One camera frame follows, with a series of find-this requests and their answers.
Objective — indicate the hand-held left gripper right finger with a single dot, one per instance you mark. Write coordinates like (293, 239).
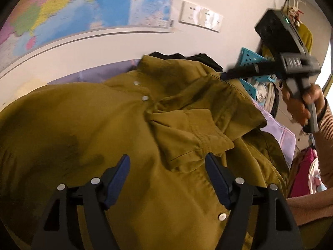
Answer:
(217, 177)

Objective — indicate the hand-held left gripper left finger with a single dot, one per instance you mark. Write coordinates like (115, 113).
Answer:
(118, 182)

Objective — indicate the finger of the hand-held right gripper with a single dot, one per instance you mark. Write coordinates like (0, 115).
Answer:
(249, 70)

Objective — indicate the olive green jacket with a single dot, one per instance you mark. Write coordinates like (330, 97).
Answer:
(78, 125)

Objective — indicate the person's right forearm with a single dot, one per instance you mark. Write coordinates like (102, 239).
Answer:
(326, 140)

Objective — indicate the person's right hand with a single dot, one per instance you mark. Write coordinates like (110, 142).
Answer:
(296, 106)

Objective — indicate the blue perforated basket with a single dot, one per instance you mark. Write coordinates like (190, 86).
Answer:
(249, 88)
(251, 58)

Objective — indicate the yellow hanging cloth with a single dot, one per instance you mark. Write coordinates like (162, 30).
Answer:
(305, 37)

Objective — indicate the teal perforated plastic baskets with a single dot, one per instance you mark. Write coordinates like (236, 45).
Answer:
(268, 96)

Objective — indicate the black cloth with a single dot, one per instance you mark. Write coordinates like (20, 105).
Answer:
(205, 60)

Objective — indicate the purple bed blanket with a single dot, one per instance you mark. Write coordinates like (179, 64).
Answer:
(278, 135)

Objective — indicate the pink clothing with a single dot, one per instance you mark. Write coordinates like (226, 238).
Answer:
(303, 174)

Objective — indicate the cream wall hanger ornament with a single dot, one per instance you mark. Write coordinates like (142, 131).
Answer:
(294, 11)

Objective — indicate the white wall socket plate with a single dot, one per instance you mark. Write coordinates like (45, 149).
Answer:
(190, 11)
(212, 19)

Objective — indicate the colourful wall map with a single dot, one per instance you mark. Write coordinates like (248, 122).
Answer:
(78, 5)

